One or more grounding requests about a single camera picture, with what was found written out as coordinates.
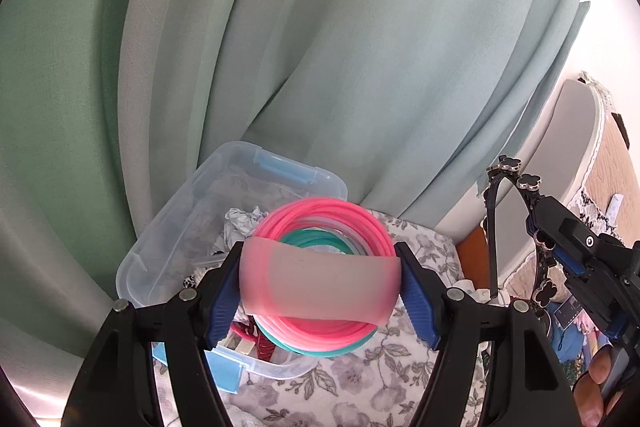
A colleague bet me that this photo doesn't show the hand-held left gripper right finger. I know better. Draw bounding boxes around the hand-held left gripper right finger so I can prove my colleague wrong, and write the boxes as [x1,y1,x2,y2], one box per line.
[394,243,576,427]

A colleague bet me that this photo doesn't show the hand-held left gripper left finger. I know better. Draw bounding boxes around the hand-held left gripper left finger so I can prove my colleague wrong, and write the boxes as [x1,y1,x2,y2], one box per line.
[60,241,246,427]

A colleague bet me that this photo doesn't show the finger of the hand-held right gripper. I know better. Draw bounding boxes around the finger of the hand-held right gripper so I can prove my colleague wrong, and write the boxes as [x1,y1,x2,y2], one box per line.
[526,196,621,273]
[565,266,632,339]

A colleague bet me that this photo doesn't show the black ornamented headband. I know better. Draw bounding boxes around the black ornamented headband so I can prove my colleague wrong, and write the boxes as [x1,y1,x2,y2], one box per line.
[484,154,566,309]

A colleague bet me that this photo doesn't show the clear plastic container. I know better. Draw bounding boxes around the clear plastic container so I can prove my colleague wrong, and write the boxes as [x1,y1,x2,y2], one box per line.
[116,141,348,394]

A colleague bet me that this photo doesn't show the pink and green band bundle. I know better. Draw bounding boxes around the pink and green band bundle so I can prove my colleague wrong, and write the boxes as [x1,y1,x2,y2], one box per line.
[239,196,402,360]

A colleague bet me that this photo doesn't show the person's right hand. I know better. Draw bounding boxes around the person's right hand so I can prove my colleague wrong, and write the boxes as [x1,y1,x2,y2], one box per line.
[570,347,626,427]

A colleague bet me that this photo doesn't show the wooden nightstand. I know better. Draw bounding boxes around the wooden nightstand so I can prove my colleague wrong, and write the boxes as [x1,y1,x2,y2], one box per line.
[456,227,494,299]

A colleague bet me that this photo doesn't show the crumpled white paper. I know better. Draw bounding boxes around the crumpled white paper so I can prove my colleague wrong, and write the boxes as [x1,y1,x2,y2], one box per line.
[224,206,273,253]

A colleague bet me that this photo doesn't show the beige quilted lace cover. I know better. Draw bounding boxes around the beige quilted lace cover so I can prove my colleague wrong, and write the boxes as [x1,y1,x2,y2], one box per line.
[575,71,640,250]

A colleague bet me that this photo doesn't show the grey padded headboard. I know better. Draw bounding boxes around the grey padded headboard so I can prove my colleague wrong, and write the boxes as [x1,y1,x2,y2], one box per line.
[500,77,608,280]

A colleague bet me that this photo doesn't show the floral bedsheet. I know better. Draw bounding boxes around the floral bedsheet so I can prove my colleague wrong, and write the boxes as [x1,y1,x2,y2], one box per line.
[220,217,496,427]

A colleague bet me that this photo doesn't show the pale green curtain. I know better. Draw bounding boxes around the pale green curtain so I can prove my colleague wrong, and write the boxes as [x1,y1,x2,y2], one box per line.
[0,0,593,418]

